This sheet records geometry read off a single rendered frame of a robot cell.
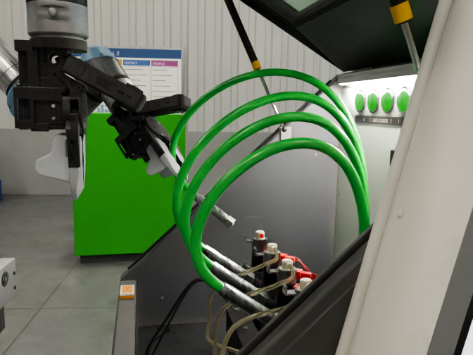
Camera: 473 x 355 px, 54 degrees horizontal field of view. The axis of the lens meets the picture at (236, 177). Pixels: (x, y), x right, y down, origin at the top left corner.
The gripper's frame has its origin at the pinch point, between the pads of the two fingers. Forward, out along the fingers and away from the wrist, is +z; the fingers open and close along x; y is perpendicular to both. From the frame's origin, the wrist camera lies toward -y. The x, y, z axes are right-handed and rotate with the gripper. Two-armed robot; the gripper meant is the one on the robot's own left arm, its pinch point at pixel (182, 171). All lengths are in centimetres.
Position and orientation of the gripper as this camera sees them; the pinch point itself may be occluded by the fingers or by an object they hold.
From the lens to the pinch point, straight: 92.7
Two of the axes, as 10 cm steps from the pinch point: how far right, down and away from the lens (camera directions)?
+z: 5.5, 7.7, -3.2
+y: -7.4, 6.3, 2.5
